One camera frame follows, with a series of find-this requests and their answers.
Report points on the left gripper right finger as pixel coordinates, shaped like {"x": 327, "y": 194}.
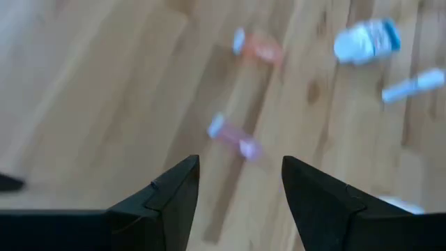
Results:
{"x": 324, "y": 216}

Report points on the white bottle light-blue label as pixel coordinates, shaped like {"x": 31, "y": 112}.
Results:
{"x": 366, "y": 41}

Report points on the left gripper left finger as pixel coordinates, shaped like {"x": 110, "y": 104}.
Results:
{"x": 163, "y": 216}

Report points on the salmon pink pill vial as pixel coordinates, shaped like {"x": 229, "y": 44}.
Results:
{"x": 259, "y": 47}

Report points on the purple-pink pill vial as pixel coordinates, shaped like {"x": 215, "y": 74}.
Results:
{"x": 233, "y": 137}

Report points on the slim white tube yellow label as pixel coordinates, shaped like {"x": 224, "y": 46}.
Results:
{"x": 414, "y": 85}

